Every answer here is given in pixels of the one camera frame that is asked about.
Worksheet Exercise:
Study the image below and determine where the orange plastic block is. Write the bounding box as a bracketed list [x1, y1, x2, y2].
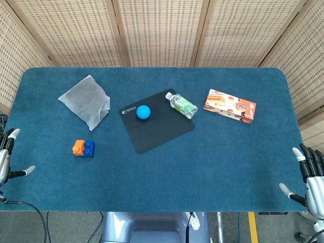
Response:
[71, 140, 86, 156]

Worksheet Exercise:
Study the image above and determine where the silver-blue robot torso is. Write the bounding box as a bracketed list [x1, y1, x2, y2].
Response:
[100, 211, 212, 243]

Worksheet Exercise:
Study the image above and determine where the blue ball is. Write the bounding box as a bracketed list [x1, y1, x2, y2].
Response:
[136, 104, 152, 120]

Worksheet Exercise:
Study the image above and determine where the orange snack box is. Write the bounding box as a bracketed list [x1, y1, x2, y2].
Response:
[202, 89, 257, 125]

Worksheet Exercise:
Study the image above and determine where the yellow floor tape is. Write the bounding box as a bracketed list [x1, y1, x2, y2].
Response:
[248, 212, 259, 243]

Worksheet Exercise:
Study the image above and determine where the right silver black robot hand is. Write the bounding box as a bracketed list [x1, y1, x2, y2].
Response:
[278, 143, 324, 224]

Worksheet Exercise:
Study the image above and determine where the woven folding screen panel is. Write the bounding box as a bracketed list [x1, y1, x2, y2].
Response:
[194, 0, 316, 68]
[262, 0, 324, 150]
[112, 0, 211, 68]
[0, 0, 50, 114]
[6, 0, 130, 68]

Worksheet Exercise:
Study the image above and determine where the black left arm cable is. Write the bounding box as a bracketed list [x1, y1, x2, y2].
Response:
[4, 200, 49, 243]

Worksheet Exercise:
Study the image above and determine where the white translucent pouch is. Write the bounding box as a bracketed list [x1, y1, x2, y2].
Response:
[58, 74, 111, 132]

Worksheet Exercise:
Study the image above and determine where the metal table leg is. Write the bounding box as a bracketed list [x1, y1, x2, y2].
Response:
[216, 212, 224, 243]

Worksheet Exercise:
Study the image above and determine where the clear water bottle green label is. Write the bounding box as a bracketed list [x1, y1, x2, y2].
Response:
[165, 92, 198, 120]

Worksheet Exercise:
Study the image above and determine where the black mouse pad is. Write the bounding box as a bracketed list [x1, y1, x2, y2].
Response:
[118, 88, 196, 155]

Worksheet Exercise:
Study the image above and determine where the blue felt table cover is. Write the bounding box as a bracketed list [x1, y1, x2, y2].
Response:
[0, 67, 307, 212]

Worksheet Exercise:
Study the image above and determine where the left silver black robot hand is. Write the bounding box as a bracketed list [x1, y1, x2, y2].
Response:
[0, 128, 36, 188]

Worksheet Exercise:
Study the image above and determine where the black torso cable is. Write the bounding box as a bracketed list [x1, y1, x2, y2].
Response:
[185, 212, 194, 243]

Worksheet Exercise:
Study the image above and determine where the blue cube block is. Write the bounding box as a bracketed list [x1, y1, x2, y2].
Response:
[82, 140, 96, 158]

